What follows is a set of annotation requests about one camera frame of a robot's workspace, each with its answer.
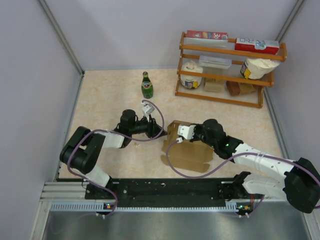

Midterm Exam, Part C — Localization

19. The brown brick block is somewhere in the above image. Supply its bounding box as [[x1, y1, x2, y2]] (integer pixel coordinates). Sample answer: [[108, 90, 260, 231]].
[[226, 81, 241, 97]]

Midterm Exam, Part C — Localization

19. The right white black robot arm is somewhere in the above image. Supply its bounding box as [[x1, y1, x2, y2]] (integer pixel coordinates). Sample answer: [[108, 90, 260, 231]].
[[167, 119, 320, 214]]

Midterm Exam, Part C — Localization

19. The tan cardboard block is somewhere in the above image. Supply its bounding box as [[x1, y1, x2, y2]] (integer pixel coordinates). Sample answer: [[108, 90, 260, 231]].
[[204, 78, 225, 93]]

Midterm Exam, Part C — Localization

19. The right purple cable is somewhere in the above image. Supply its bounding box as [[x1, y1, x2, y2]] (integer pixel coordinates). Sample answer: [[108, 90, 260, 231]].
[[165, 138, 320, 218]]

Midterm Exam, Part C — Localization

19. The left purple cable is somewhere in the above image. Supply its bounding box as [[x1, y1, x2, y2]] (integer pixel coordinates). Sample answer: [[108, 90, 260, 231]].
[[66, 99, 165, 218]]

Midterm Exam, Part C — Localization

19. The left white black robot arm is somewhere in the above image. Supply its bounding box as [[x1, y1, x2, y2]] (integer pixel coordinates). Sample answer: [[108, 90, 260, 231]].
[[59, 109, 167, 199]]

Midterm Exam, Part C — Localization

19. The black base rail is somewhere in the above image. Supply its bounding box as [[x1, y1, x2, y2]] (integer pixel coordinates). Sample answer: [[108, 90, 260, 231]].
[[84, 177, 263, 208]]

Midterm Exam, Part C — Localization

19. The grey cable duct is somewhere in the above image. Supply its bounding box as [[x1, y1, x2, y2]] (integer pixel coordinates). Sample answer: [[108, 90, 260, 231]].
[[51, 201, 251, 213]]

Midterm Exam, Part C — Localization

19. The brown cardboard box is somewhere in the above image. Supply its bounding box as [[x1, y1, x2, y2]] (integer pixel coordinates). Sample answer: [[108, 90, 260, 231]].
[[161, 120, 214, 173]]

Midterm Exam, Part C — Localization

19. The crumpled brown paper bag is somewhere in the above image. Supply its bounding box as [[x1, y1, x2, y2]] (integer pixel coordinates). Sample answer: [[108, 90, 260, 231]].
[[238, 83, 259, 95]]

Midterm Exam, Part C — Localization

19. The right aluminium frame post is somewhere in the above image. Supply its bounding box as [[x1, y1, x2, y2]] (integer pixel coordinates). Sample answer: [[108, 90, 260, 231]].
[[275, 0, 306, 42]]

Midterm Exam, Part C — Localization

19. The white bag left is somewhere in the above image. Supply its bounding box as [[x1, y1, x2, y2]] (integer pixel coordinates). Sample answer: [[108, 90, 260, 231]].
[[180, 60, 203, 89]]

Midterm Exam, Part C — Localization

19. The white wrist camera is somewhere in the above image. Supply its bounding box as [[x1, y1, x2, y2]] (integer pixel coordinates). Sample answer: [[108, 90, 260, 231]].
[[177, 124, 196, 140], [142, 102, 155, 118]]

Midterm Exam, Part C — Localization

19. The large white bag right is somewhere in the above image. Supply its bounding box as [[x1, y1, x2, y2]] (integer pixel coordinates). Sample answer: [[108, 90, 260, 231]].
[[240, 57, 281, 80]]

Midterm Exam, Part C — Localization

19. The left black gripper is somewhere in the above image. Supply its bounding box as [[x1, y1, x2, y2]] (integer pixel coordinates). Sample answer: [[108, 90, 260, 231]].
[[129, 113, 168, 140]]

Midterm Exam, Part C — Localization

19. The clear plastic container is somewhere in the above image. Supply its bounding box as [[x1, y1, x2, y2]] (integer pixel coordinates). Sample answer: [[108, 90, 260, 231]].
[[198, 55, 232, 70]]

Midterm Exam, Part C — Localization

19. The green glass bottle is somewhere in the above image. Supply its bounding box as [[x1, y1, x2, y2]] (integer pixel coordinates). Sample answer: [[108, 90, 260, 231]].
[[141, 71, 154, 99]]

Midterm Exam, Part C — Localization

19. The red white box right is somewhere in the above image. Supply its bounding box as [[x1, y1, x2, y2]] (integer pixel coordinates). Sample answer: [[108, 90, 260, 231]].
[[234, 37, 280, 55]]

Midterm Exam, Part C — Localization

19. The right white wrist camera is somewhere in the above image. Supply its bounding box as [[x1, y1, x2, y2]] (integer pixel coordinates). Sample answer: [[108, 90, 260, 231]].
[[177, 124, 196, 140]]

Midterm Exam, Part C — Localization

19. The aluminium corner frame post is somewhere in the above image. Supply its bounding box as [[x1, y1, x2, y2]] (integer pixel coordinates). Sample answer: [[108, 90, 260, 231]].
[[37, 0, 85, 77]]

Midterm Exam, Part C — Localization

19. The wooden shelf rack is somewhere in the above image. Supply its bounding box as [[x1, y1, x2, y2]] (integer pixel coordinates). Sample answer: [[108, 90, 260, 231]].
[[174, 32, 288, 108]]

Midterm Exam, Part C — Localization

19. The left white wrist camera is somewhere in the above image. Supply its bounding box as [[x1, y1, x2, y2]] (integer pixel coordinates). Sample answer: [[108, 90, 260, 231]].
[[142, 102, 155, 118]]

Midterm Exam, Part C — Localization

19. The red foil box left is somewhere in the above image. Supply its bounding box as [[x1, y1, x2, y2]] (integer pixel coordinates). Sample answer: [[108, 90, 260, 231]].
[[186, 30, 229, 41]]

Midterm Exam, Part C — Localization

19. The purple cable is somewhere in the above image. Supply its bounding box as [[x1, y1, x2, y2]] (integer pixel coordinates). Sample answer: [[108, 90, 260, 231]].
[[66, 99, 165, 218], [165, 138, 320, 218]]

